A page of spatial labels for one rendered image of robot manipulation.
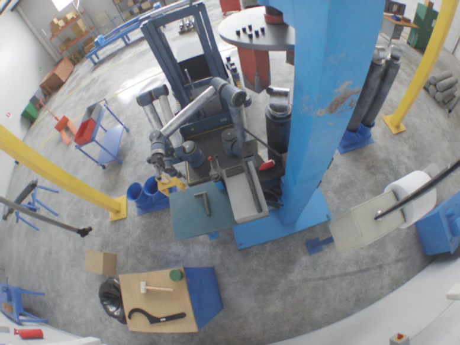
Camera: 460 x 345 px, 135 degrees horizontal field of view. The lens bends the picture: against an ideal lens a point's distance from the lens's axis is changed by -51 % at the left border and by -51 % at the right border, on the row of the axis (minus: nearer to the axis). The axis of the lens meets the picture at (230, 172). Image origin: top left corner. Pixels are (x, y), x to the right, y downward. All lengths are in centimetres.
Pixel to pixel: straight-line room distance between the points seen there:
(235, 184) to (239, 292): 153
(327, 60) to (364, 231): 77
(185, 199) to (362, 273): 229
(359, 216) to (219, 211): 100
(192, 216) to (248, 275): 123
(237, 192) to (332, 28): 119
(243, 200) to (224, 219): 23
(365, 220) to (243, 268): 179
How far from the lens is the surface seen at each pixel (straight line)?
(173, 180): 142
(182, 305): 173
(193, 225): 155
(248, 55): 90
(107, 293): 275
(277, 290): 251
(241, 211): 134
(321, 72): 54
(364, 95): 250
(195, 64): 299
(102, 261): 321
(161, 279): 179
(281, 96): 125
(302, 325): 266
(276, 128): 140
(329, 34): 49
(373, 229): 105
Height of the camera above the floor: 248
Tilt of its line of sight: 61 degrees down
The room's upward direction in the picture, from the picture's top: 24 degrees counter-clockwise
